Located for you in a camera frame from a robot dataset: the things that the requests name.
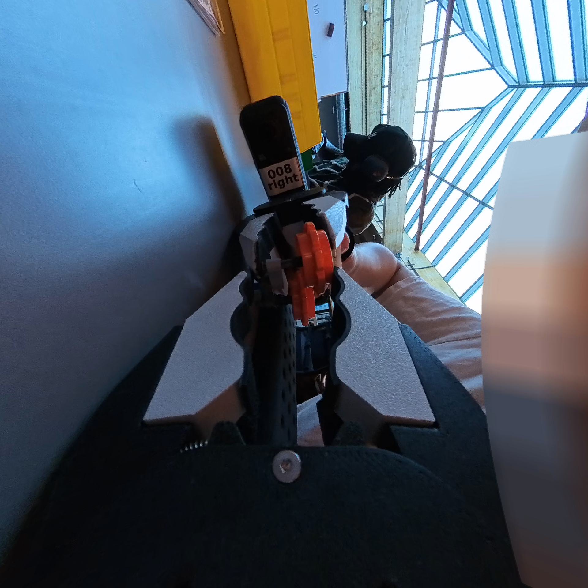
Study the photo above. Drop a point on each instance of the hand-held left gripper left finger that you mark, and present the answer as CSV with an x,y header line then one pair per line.
x,y
202,363

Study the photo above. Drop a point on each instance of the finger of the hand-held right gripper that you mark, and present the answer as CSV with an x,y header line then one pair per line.
x,y
335,213
250,239

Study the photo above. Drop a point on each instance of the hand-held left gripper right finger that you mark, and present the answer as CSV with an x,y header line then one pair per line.
x,y
381,367

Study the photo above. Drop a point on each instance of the black assembly with orange knobs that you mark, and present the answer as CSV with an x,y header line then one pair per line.
x,y
312,248

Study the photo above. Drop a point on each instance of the person's right forearm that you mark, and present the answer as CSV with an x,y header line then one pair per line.
x,y
436,321

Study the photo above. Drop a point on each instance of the person's right hand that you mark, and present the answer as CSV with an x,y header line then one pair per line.
x,y
372,264

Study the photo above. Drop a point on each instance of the yellow plastic panel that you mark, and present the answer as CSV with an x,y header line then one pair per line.
x,y
275,69

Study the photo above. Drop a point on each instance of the whiteboard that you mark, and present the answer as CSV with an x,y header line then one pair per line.
x,y
328,64

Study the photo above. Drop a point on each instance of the wooden pillar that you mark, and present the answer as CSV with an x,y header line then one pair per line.
x,y
404,92

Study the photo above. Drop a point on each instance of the red metal pole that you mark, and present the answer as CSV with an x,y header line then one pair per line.
x,y
436,92

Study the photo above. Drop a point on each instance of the large glass window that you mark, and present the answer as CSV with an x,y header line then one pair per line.
x,y
528,46

